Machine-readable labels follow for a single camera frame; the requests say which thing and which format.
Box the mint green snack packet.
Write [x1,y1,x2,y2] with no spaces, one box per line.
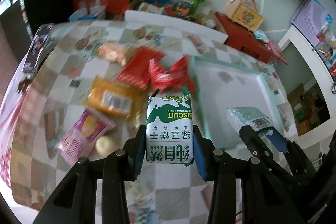
[227,107,273,133]

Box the pink swiss roll packet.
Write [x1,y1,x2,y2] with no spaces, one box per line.
[55,108,116,166]

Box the small round white mochi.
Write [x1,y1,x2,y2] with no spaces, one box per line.
[95,135,117,157]

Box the green white biscuit packet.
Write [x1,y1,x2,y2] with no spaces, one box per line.
[146,86,194,166]

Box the red candy-wrap snack bag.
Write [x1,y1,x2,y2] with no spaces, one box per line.
[149,56,196,93]

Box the yellow cake packet with barcode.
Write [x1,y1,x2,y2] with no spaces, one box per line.
[83,76,145,123]

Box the red patterned packet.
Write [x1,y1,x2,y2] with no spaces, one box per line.
[117,46,165,90]

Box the beige orange bread packet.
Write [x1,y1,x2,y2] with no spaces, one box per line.
[96,40,138,67]

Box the white teal-rimmed tray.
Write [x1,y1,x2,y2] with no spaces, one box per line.
[189,56,284,149]

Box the large red gift box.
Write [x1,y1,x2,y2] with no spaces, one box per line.
[215,12,288,65]

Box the blue tissue pack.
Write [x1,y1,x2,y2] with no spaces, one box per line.
[253,30,269,43]

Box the white shelf desk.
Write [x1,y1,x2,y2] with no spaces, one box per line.
[278,26,335,154]

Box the purple perforated organizer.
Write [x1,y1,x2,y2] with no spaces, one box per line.
[290,0,333,47]

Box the wooden handbag gift box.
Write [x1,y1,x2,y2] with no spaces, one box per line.
[224,0,264,32]

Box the toy clutter pile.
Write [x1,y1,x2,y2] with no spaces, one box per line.
[164,1,195,22]

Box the green dumbbell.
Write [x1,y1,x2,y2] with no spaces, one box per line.
[190,0,206,15]

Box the smartphone on stand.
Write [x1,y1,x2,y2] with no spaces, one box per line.
[22,23,55,79]

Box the clear acrylic box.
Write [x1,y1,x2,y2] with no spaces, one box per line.
[68,0,108,22]

